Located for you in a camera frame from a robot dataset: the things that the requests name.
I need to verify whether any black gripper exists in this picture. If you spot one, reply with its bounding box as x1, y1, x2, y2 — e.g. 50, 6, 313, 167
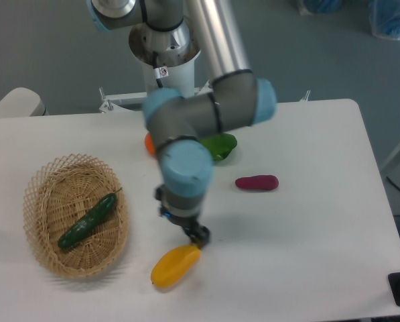
155, 184, 210, 249

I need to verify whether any dark green cucumber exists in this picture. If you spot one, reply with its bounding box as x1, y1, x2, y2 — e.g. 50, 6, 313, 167
58, 189, 121, 250

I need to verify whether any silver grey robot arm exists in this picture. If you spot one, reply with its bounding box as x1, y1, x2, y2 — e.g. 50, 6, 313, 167
86, 1, 277, 247

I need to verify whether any woven wicker basket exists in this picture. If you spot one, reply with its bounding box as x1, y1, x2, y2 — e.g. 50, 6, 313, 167
23, 154, 129, 278

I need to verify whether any yellow mango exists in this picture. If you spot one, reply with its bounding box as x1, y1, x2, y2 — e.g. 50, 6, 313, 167
150, 245, 201, 288

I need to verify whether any orange tomato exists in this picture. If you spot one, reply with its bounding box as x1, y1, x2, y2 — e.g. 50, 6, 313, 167
144, 133, 155, 156

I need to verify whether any green bok choy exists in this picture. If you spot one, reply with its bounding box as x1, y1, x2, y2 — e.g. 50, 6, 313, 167
200, 133, 238, 162

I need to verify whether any purple sweet potato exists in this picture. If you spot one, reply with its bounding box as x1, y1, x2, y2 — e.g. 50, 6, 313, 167
235, 175, 279, 191

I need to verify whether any white chair back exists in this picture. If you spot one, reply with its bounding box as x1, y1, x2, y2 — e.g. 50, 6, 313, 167
0, 87, 49, 119

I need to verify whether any blue plastic bag left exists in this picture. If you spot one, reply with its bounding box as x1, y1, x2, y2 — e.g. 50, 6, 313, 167
297, 0, 342, 15

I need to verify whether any blue plastic bag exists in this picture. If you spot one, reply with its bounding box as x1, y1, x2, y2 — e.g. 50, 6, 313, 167
369, 0, 400, 41
297, 0, 342, 15

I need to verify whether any blue plastic bag right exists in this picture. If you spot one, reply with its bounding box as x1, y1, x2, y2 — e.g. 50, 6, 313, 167
369, 0, 400, 41

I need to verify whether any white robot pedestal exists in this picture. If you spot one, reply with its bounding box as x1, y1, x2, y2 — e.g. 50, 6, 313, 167
98, 25, 220, 115

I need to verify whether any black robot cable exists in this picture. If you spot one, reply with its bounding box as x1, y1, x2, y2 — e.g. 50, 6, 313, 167
151, 50, 165, 90

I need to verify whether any black floor cable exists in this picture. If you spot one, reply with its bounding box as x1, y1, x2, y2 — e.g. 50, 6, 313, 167
386, 175, 400, 197

